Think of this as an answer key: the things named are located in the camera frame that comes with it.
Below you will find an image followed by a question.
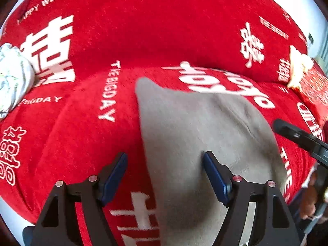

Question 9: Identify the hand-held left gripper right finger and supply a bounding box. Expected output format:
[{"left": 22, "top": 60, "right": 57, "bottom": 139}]
[{"left": 203, "top": 151, "right": 301, "bottom": 246}]

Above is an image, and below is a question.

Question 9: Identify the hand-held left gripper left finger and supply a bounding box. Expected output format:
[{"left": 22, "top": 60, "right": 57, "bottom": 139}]
[{"left": 30, "top": 152, "right": 129, "bottom": 246}]

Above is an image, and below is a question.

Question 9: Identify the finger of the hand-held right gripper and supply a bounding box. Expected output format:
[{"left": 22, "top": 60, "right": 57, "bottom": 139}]
[{"left": 273, "top": 119, "right": 328, "bottom": 159}]

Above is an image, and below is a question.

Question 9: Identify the grey knit sweater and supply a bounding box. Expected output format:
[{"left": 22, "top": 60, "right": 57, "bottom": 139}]
[{"left": 135, "top": 77, "right": 287, "bottom": 246}]

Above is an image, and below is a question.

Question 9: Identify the person's right hand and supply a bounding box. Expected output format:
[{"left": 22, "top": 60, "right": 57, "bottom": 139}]
[{"left": 298, "top": 170, "right": 321, "bottom": 219}]

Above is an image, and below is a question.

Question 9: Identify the red patterned cushion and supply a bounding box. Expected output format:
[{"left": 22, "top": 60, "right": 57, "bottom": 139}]
[{"left": 298, "top": 65, "right": 328, "bottom": 129}]

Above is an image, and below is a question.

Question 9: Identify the cream lace cloth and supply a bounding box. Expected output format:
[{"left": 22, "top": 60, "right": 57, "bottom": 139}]
[{"left": 286, "top": 45, "right": 315, "bottom": 90}]

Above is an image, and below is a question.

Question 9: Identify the dark blue cloth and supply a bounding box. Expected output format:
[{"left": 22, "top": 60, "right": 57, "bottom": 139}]
[{"left": 23, "top": 225, "right": 35, "bottom": 246}]

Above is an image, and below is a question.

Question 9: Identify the white floral cloth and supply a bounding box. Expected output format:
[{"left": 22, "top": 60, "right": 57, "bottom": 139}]
[{"left": 0, "top": 43, "right": 35, "bottom": 121}]

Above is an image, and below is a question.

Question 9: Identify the red printed blanket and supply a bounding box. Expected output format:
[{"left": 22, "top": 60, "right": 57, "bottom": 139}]
[{"left": 0, "top": 0, "right": 323, "bottom": 246}]

